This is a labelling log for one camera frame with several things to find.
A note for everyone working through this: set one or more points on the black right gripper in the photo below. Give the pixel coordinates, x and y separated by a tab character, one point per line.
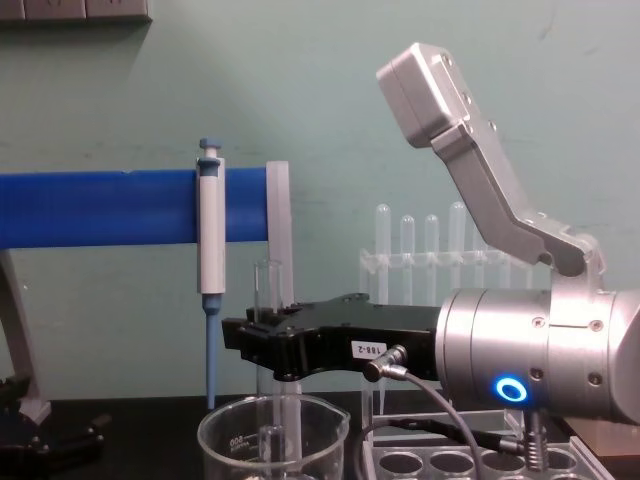
380	330

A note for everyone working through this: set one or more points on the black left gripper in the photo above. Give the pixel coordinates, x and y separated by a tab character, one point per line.
12	405

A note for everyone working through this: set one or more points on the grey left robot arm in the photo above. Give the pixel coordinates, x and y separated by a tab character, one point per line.
22	340

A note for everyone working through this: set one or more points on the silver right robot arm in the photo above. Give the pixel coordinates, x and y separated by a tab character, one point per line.
575	345

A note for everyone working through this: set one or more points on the clear plastic centrifuge tube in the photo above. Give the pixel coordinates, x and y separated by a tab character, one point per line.
407	240
431	240
457	230
383	230

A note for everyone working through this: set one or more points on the clear glass beaker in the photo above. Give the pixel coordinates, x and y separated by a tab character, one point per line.
225	450

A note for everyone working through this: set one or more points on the clear glass test tube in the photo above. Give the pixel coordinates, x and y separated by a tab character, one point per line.
260	285

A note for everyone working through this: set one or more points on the grey wall socket panel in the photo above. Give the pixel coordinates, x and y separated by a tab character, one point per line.
75	9

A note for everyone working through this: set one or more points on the clear acrylic tube rack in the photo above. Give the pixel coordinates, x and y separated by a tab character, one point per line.
372	261

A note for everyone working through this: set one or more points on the white and blue pipette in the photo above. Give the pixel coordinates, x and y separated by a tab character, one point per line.
210	240

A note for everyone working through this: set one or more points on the brown board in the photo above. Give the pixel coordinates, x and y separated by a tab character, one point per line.
610	440

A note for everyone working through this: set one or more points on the tube rack with round holes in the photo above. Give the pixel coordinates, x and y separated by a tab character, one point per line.
422	464

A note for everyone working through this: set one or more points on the blue pipette stand bar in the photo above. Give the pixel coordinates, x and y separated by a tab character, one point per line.
100	207

